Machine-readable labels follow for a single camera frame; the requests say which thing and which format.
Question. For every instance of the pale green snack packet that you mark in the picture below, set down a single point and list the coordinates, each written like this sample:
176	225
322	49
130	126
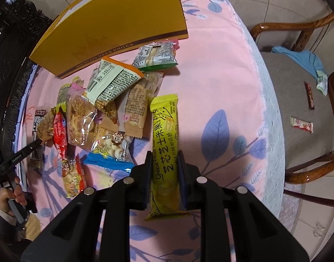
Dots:
321	83

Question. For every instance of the brown black-label long packet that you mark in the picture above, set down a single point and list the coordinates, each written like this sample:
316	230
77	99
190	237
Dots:
35	120

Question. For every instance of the person's left forearm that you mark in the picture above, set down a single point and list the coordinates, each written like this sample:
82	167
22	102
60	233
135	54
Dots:
0	223

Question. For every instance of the dark carved wooden bench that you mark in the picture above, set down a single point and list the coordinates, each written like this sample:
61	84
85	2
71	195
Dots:
8	46

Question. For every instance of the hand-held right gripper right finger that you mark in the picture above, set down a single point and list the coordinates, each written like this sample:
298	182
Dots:
182	185

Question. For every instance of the person's left hand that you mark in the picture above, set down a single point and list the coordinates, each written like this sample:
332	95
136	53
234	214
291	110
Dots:
4	198

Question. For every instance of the orange white snack packet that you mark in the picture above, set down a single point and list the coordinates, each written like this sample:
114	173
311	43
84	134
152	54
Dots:
112	84

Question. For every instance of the brown printed snack packet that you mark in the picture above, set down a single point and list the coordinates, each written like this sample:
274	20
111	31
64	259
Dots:
135	109

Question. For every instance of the wooden armchair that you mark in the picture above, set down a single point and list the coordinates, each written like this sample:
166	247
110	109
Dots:
287	95

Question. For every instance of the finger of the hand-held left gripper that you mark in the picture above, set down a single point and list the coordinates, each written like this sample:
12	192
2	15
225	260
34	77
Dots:
22	153

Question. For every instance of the long yellow snack packet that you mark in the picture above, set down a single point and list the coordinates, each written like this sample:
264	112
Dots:
164	155

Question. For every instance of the white cabinet with knobs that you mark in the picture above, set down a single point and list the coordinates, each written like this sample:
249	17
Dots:
319	215

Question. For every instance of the clear packet of brown snacks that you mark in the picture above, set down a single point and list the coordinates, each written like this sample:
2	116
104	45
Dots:
79	120

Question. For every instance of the dark red snack bar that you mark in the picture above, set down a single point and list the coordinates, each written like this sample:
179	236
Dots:
309	95

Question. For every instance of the pink printed bed sheet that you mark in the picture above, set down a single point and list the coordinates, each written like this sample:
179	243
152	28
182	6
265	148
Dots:
210	73

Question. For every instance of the yellow cardboard shoe box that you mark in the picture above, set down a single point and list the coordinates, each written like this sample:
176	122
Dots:
115	19

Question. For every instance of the green white snack packet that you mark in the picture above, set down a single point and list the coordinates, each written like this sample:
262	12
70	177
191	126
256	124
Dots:
156	56

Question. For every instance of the beige plastic bag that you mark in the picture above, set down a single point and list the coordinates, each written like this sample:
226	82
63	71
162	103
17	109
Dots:
33	226

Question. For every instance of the red white snack packet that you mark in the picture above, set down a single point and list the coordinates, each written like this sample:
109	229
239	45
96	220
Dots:
301	124

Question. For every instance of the brown crinkled snack packet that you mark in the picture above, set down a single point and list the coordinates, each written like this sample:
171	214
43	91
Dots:
47	124

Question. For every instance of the pale green nut packet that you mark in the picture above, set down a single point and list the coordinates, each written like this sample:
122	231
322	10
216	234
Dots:
63	95

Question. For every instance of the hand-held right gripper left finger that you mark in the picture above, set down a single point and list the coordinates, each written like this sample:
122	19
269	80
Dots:
147	185

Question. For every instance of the blue cloth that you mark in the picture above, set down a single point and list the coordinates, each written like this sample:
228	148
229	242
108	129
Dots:
297	57

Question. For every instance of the clear white ball biscuit packet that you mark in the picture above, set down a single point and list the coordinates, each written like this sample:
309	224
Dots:
112	144

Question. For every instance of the pink snack packet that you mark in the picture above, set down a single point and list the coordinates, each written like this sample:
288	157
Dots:
75	87

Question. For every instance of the small clear snack packet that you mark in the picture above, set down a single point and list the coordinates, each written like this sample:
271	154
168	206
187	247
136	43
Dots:
153	83

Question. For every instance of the red yellow ball biscuit packet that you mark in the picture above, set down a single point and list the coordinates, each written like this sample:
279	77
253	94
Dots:
72	177

